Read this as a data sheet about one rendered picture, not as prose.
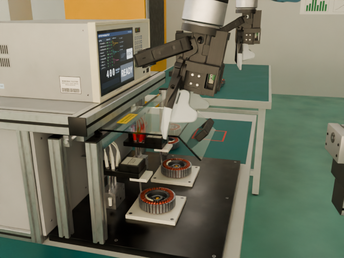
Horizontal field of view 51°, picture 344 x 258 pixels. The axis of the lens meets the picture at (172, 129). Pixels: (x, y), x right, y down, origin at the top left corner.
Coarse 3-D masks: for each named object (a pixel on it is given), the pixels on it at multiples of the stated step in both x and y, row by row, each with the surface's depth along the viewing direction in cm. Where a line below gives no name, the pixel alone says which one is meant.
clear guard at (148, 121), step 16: (128, 112) 104; (144, 112) 104; (160, 112) 104; (112, 128) 90; (128, 128) 90; (144, 128) 90; (160, 128) 90; (176, 128) 90; (192, 128) 94; (192, 144) 87; (208, 144) 95
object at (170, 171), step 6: (162, 162) 132; (168, 162) 132; (174, 162) 133; (180, 162) 133; (186, 162) 131; (162, 168) 128; (168, 168) 126; (174, 168) 126; (180, 168) 126; (186, 168) 127; (168, 174) 126; (174, 174) 125; (180, 174) 126; (186, 174) 127
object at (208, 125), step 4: (208, 120) 97; (212, 120) 99; (204, 124) 99; (208, 124) 94; (212, 124) 97; (204, 128) 90; (208, 128) 92; (200, 132) 90; (204, 132) 90; (208, 132) 90; (196, 136) 91; (200, 136) 90; (204, 136) 90; (200, 140) 91
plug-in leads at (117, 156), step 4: (116, 144) 108; (116, 148) 106; (104, 152) 106; (112, 152) 109; (104, 156) 106; (112, 156) 104; (116, 156) 107; (104, 160) 107; (112, 160) 105; (116, 160) 107; (120, 160) 110; (108, 164) 107; (112, 164) 105; (116, 164) 107; (112, 168) 106
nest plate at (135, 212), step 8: (136, 200) 112; (176, 200) 112; (184, 200) 112; (136, 208) 107; (176, 208) 107; (128, 216) 104; (136, 216) 103; (144, 216) 103; (152, 216) 103; (160, 216) 103; (168, 216) 103; (176, 216) 103; (168, 224) 101
